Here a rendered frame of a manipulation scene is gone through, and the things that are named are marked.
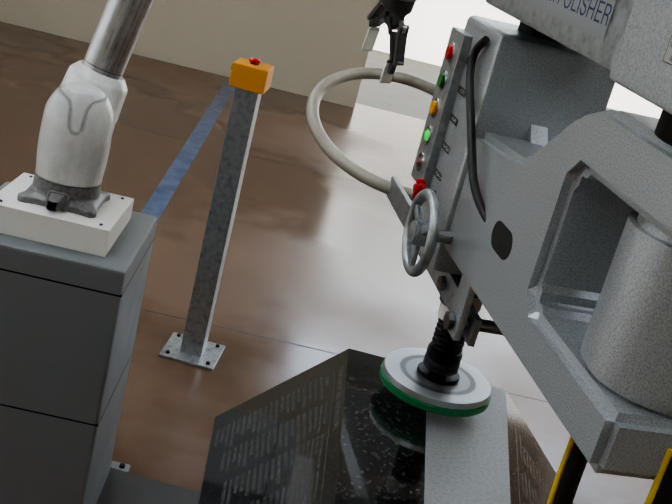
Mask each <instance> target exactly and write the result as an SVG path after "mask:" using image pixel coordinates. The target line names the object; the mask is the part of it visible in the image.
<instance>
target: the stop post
mask: <svg viewBox="0 0 672 504"><path fill-rule="evenodd" d="M273 72H274V66H272V65H269V64H265V63H260V64H256V63H252V62H250V61H249V59H246V58H242V57H241V58H239V59H238V60H236V61H235V62H233V65H232V70H231V74H230V79H229V86H232V87H235V90H234V95H233V99H232V104H231V109H230V114H229V118H228V123H227V128H226V133H225V138H224V142H223V147H222V152H221V157H220V161H219V166H218V171H217V176H216V181H215V185H214V190H213V195H212V200H211V204H210V209H209V214H208V219H207V223H206V228H205V233H204V238H203V243H202V247H201V252H200V257H199V262H198V266H197V271H196V276H195V281H194V285H193V290H192V295H191V300H190V305H189V309H188V314H187V319H186V324H185V328H184V333H183V334H180V333H177V332H174V333H173V334H172V336H171V337H170V339H169V340H168V341H167V343H166V344H165V346H164V347H163V349H162V350H161V352H160V353H159V356H160V357H163V358H167V359H171V360H174V361H178V362H181V363H185V364H189V365H192V366H196V367H199V368H203V369H207V370H210V371H213V369H214V367H215V365H216V363H217V361H218V360H219V358H220V356H221V354H222V352H223V350H224V349H225V346H224V345H220V344H216V343H213V342H209V341H208V336H209V332H210V327H211V323H212V318H213V314H214V309H215V305H216V300H217V295H218V291H219V286H220V282H221V277H222V273H223V268H224V264H225V259H226V254H227V250H228V245H229V241H230V236H231V232H232V227H233V223H234V218H235V213H236V209H237V204H238V200H239V195H240V191H241V186H242V182H243V177H244V172H245V168H246V163H247V159H248V154H249V150H250V145H251V140H252V136H253V131H254V127H255V122H256V118H257V113H258V109H259V104H260V99H261V95H262V94H264V93H265V92H266V91H267V90H268V89H269V88H270V85H271V81H272V76H273Z"/></svg>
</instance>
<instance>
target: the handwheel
mask: <svg viewBox="0 0 672 504"><path fill-rule="evenodd" d="M426 200H427V202H428V206H429V221H426V220H423V215H422V205H423V203H424V202H425V201H426ZM439 227H440V206H439V200H438V197H437V195H436V193H435V192H434V191H433V190H431V189H423V190H421V191H420V192H419V193H418V194H417V195H416V197H415V198H414V200H413V202H412V204H411V206H410V208H409V211H408V214H407V217H406V221H405V226H404V231H403V238H402V261H403V266H404V269H405V271H406V273H407V274H408V275H409V276H412V277H418V276H420V275H421V274H423V273H424V272H425V270H426V269H427V267H428V265H429V263H430V261H431V259H432V257H433V254H434V251H435V248H436V244H437V242H438V243H444V244H449V245H450V244H451V243H452V241H453V232H451V231H445V230H439ZM412 245H413V247H412ZM420 246H423V247H424V249H423V252H422V255H421V257H420V259H419V261H418V263H417V264H416V260H417V257H418V253H419V250H420ZM415 264H416V265H415Z"/></svg>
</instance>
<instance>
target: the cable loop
mask: <svg viewBox="0 0 672 504"><path fill-rule="evenodd" d="M587 462H588V461H587V459H586V458H585V456H584V455H583V453H582V452H581V450H580V449H579V447H578V446H577V444H576V443H575V441H574V440H573V439H572V437H571V436H570V439H569V441H568V444H567V447H566V450H565V452H564V455H563V458H562V460H561V463H560V466H559V469H558V471H557V474H556V477H555V480H554V483H553V486H552V489H551V491H550V495H549V498H548V501H547V504H573V500H574V497H575V495H576V492H577V489H578V486H579V483H580V481H581V478H582V475H583V472H584V470H585V467H586V465H587ZM644 504H672V449H668V450H667V452H666V454H665V457H664V459H663V462H662V464H661V466H660V469H659V471H658V474H657V476H656V477H655V479H654V482H653V484H652V486H651V489H650V491H649V494H648V496H647V499H646V501H645V503H644Z"/></svg>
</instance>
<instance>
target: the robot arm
mask: <svg viewBox="0 0 672 504"><path fill-rule="evenodd" d="M416 1H417V0H379V2H378V3H377V5H376V6H375V7H374V8H373V10H372V11H371V12H370V13H369V15H368V16H367V20H369V28H368V31H367V34H366V37H365V40H364V43H363V45H362V48H361V50H362V51H372V50H373V48H374V45H375V42H376V39H377V36H378V34H379V31H380V28H379V27H381V25H382V24H384V23H385V24H386V25H387V28H388V34H389V35H390V54H389V59H387V61H386V64H385V66H384V69H383V72H382V74H381V77H380V80H379V83H388V84H390V83H391V80H392V77H393V75H394V72H395V70H396V67H397V65H399V66H403V65H404V58H405V50H406V42H407V35H408V31H409V25H405V24H404V19H405V16H407V15H408V14H410V13H411V12H412V10H413V7H414V4H415V2H416ZM153 2H154V0H108V1H107V3H106V6H105V8H104V11H103V13H102V16H101V18H100V21H99V23H98V25H97V28H96V30H95V33H94V35H93V38H92V40H91V43H90V45H89V48H88V50H87V53H86V55H85V57H84V60H80V61H78V62H75V63H73V64H72V65H70V66H69V68H68V70H67V72H66V74H65V76H64V79H63V81H62V83H61V85H60V86H59V87H58V88H57V89H56V90H55V91H54V93H53V94H52V95H51V96H50V98H49V99H48V101H47V103H46V105H45V109H44V113H43V117H42V122H41V127H40V132H39V139H38V146H37V156H36V170H35V174H34V178H33V183H32V184H31V185H30V186H29V187H28V188H27V189H26V190H25V191H23V192H20V193H18V196H17V200H18V201H20V202H23V203H30V204H36V205H40V206H44V207H46V209H47V210H49V211H53V212H56V211H58V210H62V211H66V212H70V213H74V214H78V215H81V216H84V217H87V218H95V217H96V215H97V211H98V210H99V209H100V207H101V206H102V205H103V204H104V203H105V202H106V201H109V200H110V196H111V195H110V193H108V192H105V191H101V185H102V179H103V175H104V172H105V168H106V164H107V160H108V156H109V151H110V145H111V139H112V134H113V131H114V127H115V124H116V123H117V121H118V118H119V115H120V112H121V109H122V106H123V104H124V101H125V98H126V95H127V92H128V90H127V86H126V83H125V80H124V78H123V77H122V76H123V73H124V71H125V68H126V66H127V64H128V61H129V59H130V57H131V54H132V52H133V49H134V47H135V45H136V42H137V40H138V37H139V35H140V33H141V30H142V28H143V25H144V23H145V21H146V18H147V16H148V14H149V11H150V9H151V6H152V4H153ZM392 30H397V31H392Z"/></svg>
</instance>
